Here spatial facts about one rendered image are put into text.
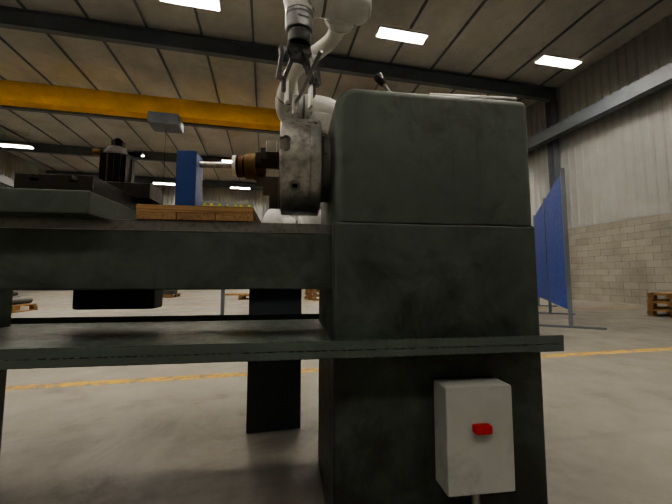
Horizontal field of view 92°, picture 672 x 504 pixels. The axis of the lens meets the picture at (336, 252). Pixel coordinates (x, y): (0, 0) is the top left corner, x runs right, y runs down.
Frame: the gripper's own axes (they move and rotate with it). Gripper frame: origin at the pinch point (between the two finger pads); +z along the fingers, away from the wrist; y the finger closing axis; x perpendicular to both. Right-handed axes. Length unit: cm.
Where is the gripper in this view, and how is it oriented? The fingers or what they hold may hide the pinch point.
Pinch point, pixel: (298, 97)
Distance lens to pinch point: 117.7
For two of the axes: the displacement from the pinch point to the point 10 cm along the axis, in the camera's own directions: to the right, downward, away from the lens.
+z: -0.1, 10.0, 0.4
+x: -4.0, -0.4, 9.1
